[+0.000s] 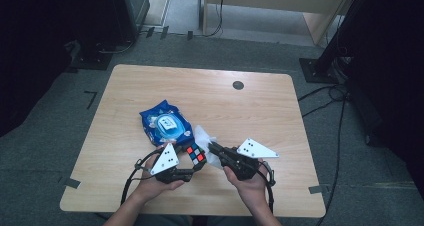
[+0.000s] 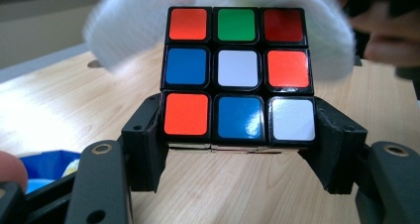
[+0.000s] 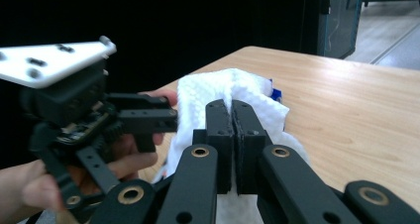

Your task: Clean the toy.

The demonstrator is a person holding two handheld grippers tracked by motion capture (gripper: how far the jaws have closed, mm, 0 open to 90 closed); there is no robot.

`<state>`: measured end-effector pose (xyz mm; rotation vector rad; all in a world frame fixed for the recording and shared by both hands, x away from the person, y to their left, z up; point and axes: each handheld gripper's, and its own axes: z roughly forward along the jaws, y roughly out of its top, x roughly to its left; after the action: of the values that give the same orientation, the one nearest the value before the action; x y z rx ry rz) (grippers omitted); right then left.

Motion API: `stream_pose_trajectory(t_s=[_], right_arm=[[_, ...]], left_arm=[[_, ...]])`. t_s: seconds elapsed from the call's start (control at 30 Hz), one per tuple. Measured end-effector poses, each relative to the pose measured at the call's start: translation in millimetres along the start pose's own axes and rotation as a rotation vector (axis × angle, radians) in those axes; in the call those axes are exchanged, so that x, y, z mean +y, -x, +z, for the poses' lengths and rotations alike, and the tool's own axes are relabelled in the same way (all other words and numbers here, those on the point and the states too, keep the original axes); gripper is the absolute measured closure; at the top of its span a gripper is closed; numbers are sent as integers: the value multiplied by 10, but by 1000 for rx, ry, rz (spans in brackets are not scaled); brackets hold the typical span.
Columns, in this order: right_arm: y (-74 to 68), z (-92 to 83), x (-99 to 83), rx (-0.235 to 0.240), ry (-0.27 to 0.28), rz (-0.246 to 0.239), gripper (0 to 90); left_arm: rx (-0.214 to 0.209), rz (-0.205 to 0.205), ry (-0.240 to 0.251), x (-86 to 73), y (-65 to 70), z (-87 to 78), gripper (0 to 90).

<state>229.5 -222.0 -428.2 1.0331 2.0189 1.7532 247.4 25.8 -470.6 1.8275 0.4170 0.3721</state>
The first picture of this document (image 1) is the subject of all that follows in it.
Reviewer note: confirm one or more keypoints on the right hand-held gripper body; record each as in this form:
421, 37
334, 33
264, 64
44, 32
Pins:
255, 149

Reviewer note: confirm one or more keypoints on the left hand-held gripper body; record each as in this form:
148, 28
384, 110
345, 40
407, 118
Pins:
165, 161

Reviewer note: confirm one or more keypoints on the colourful puzzle cube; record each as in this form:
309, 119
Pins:
196, 152

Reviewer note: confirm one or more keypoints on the white wet wipe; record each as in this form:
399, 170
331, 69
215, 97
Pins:
203, 134

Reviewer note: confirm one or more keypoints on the blue wet wipes pack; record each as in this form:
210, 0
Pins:
166, 126

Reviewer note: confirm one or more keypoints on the person's left hand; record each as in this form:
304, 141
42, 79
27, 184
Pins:
148, 187

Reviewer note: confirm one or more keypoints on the person's right hand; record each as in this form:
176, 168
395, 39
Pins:
253, 192

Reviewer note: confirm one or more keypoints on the round dark table grommet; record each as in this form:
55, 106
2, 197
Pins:
238, 85

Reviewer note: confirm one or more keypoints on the grey tape piece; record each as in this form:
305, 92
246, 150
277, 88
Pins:
316, 189
70, 183

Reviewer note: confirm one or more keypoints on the black metal stand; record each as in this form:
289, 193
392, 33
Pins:
313, 71

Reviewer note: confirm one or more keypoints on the dark floor tape piece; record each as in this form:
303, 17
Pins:
164, 32
150, 32
190, 35

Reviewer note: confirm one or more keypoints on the black flat stand base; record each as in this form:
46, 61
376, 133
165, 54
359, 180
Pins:
93, 61

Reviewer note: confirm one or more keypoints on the dark cabinet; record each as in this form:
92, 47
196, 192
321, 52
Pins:
133, 6

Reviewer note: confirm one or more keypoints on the dark curtain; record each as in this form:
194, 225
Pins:
30, 52
393, 69

